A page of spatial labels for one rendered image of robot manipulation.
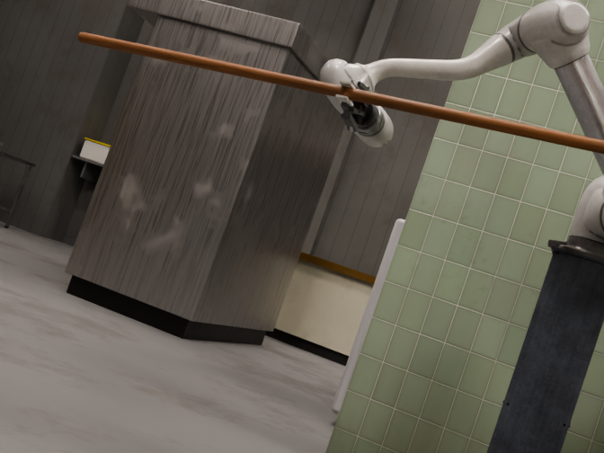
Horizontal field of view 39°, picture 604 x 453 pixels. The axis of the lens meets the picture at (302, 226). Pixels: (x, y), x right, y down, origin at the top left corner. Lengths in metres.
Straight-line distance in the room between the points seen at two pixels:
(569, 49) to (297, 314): 6.06
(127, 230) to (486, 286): 3.31
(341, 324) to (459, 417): 4.90
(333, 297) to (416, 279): 4.85
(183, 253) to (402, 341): 2.76
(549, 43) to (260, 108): 3.56
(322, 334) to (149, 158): 2.91
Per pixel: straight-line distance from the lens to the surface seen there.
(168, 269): 5.87
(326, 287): 8.21
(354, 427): 3.40
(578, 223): 2.81
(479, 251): 3.34
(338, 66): 2.52
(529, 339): 2.73
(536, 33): 2.54
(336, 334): 8.15
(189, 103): 6.06
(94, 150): 11.85
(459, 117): 2.10
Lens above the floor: 0.66
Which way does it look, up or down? 3 degrees up
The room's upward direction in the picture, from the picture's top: 19 degrees clockwise
